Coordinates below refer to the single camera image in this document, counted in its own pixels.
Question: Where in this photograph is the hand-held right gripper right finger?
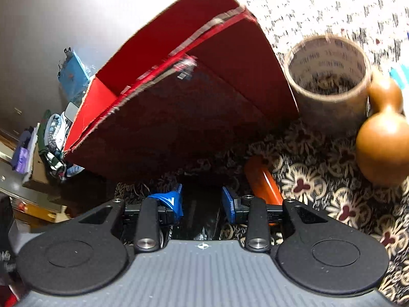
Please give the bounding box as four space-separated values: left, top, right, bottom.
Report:
221 186 323 253

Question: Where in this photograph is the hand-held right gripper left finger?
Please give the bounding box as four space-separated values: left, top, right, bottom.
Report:
78 184 185 253

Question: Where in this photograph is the black glossy object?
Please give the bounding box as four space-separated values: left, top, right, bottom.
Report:
182 173 224 241

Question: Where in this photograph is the orange cylinder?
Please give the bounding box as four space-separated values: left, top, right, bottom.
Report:
244 156 285 226

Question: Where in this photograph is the red cardboard box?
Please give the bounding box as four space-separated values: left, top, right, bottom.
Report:
63 0 300 187

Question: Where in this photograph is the pile of folded clothes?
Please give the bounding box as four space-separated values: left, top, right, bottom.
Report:
9 110 85 183

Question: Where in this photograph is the brown cardboard box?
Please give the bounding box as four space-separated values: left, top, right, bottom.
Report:
22 153 64 196

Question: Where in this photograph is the small grey mirror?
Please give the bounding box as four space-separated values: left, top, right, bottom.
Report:
63 102 80 126

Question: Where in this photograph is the brown packing tape roll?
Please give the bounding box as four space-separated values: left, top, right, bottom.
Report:
284 35 373 129

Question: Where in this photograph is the brown wooden gourd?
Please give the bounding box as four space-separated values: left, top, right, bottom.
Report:
356 70 409 187

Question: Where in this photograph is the blue plastic packet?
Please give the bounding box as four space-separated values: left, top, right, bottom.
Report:
58 47 92 100

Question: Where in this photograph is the light blue object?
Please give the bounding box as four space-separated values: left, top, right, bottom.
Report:
389 64 409 87

